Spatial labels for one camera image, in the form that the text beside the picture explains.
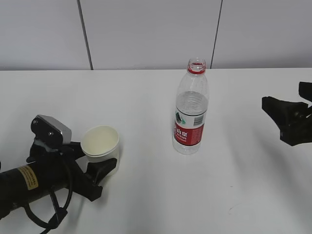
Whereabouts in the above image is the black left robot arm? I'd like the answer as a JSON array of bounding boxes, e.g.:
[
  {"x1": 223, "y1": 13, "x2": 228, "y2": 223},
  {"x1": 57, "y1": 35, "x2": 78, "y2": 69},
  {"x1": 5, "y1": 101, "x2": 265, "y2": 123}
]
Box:
[{"x1": 0, "y1": 142, "x2": 117, "y2": 217}]

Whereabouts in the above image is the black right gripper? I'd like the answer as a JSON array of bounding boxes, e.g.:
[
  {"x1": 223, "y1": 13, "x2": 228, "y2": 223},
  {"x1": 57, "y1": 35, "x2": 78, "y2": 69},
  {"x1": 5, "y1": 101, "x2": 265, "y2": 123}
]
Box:
[{"x1": 262, "y1": 81, "x2": 312, "y2": 146}]

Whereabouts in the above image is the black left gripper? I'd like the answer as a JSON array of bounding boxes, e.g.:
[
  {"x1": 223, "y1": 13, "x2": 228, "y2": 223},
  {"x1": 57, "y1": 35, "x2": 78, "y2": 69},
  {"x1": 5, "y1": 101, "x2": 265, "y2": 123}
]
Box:
[{"x1": 26, "y1": 140, "x2": 117, "y2": 201}]

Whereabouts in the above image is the Nongfu Spring water bottle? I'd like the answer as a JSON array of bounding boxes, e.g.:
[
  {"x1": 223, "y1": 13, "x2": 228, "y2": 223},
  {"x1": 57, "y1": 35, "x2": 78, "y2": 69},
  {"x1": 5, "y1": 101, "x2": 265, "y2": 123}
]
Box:
[{"x1": 173, "y1": 58, "x2": 209, "y2": 155}]

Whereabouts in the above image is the white paper cup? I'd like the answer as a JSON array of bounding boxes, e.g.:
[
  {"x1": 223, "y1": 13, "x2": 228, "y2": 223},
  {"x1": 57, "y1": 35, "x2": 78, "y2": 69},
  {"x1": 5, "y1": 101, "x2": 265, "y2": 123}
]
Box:
[{"x1": 80, "y1": 125, "x2": 120, "y2": 176}]

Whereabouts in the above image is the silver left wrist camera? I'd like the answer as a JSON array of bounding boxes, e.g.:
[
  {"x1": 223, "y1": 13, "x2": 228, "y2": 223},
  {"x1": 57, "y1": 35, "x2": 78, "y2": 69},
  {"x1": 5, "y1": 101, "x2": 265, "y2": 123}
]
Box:
[{"x1": 31, "y1": 115, "x2": 72, "y2": 149}]

